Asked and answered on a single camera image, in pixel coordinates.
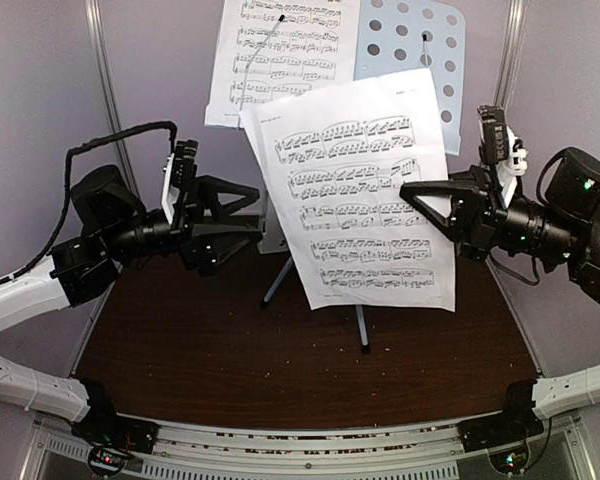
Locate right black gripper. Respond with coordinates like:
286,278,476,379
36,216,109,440
400,163,581,265

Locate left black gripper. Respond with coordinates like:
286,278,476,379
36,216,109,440
102,173,263,275

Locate sheet music page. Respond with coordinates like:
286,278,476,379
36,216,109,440
240,68,456,311
204,0,361,128

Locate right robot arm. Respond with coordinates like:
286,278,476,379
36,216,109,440
400,147,600,452

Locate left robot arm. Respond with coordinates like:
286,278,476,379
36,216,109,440
0,160,261,447

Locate white metronome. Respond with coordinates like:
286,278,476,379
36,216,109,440
258,198,288,255

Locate white tripod stand pole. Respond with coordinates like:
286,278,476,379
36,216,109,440
260,256,371,355

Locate white perforated music stand desk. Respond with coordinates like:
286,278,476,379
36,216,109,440
352,1,466,155

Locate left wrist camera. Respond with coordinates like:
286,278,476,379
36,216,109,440
161,140,198,226

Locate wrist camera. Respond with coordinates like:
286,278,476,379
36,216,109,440
161,140,198,226
477,105,528,208

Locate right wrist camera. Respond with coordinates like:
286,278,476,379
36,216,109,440
477,105,528,208

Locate right wire page holder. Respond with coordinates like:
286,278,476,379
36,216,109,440
420,31,431,68

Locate wire page holder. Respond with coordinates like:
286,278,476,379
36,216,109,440
420,31,431,68
237,13,286,129

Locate left wire page holder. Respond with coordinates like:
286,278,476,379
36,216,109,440
237,13,286,129

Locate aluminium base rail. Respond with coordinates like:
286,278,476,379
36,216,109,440
29,394,591,480

